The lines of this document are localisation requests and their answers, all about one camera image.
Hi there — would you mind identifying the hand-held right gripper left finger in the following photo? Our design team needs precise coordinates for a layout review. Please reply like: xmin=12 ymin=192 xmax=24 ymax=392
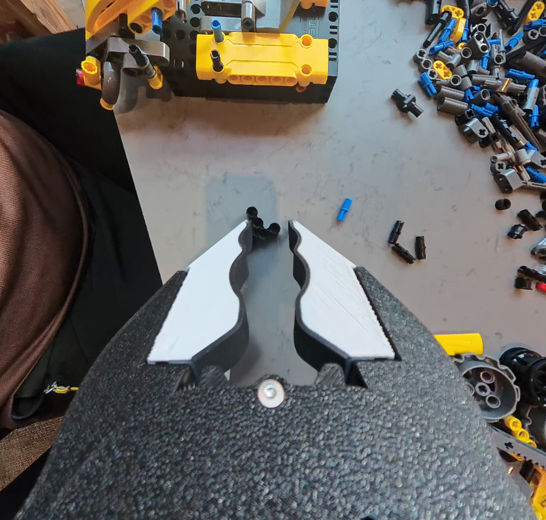
xmin=147 ymin=220 xmax=257 ymax=377

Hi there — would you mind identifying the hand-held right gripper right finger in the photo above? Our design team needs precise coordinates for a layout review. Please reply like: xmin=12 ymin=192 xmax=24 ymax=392
xmin=289 ymin=220 xmax=397 ymax=377

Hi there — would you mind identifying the black multi-hole connector piece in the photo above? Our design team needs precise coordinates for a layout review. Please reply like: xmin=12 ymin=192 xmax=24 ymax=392
xmin=245 ymin=206 xmax=281 ymax=242

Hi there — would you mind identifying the pile of small building parts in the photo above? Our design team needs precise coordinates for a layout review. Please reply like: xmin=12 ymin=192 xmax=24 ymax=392
xmin=380 ymin=0 xmax=546 ymax=294

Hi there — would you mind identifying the yellow toy vehicle model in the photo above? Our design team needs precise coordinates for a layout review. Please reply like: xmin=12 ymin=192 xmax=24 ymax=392
xmin=75 ymin=0 xmax=342 ymax=115

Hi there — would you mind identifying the grey desk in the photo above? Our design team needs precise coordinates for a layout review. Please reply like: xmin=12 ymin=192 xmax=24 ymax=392
xmin=115 ymin=0 xmax=546 ymax=384

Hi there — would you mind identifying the yellow curved panel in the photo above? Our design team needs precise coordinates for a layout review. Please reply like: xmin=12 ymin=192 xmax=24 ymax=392
xmin=434 ymin=333 xmax=484 ymax=357

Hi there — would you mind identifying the group of grey toothed wheels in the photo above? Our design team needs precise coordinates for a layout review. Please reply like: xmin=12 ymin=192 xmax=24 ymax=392
xmin=452 ymin=354 xmax=546 ymax=427

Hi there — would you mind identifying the black wheel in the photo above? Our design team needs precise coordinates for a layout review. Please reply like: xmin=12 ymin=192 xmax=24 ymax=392
xmin=499 ymin=345 xmax=546 ymax=405

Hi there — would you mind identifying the black long axle pin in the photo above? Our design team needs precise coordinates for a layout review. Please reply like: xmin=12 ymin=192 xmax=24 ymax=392
xmin=392 ymin=89 xmax=424 ymax=118

